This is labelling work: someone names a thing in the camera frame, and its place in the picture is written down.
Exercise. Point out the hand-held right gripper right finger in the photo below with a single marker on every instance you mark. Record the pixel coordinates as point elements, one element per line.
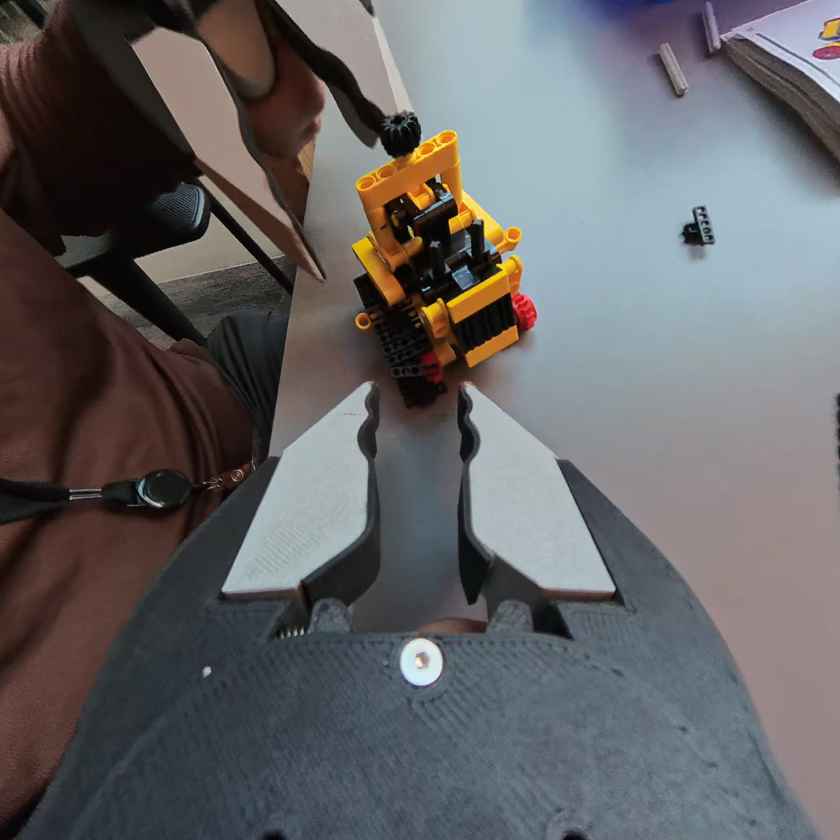
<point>531,518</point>

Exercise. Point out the lego instruction booklet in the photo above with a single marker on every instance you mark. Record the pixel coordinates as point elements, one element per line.
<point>794,72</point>

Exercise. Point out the person's dark trouser leg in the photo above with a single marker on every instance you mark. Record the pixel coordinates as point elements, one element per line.
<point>253,361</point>

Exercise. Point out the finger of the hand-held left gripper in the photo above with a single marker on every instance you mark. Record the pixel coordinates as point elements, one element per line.
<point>216,151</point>
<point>348,92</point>

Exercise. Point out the person's brown sweater torso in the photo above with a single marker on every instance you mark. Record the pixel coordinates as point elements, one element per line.
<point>98,407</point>

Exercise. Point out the small black lego beam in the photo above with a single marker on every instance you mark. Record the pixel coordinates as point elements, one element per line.
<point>701,226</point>

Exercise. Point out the person's left forearm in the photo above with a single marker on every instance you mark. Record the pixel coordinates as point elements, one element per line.
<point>72,111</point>

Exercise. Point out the black lego gear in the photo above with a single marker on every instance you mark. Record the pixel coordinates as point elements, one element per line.
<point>401,133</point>

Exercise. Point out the person's left hand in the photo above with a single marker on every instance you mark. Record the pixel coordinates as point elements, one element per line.
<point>292,105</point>

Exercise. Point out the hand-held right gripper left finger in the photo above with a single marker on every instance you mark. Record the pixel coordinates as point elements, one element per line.
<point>308,518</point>

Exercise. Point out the black mesh office chair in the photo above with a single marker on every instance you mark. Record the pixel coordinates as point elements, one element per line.
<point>164,210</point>

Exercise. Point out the grey lego axle rod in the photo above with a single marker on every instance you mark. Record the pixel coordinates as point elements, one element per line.
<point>674,69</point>
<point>711,26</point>

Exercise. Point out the yellow lego bulldozer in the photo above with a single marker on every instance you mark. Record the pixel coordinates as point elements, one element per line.
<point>439,282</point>

